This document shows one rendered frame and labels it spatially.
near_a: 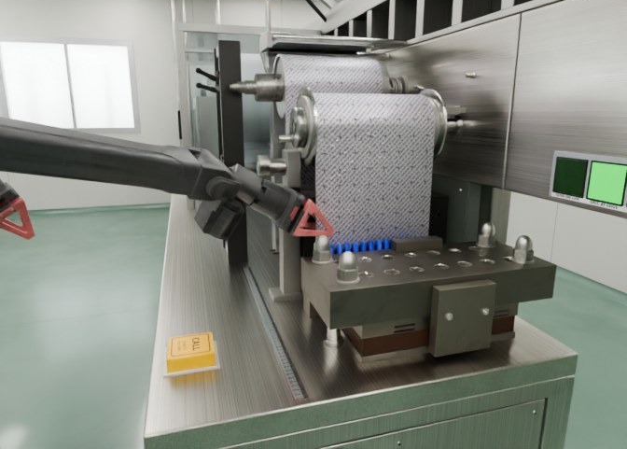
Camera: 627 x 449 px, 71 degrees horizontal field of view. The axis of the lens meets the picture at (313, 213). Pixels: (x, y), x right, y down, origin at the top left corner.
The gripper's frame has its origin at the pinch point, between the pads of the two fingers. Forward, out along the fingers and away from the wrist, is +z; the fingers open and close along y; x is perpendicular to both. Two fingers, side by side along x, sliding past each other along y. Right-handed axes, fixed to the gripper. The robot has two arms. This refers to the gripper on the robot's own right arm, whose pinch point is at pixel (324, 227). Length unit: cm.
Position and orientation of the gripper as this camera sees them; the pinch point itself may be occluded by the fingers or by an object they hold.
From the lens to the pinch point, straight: 81.1
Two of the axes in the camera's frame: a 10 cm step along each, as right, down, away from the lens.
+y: 2.9, 2.1, -9.3
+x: 4.8, -8.8, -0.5
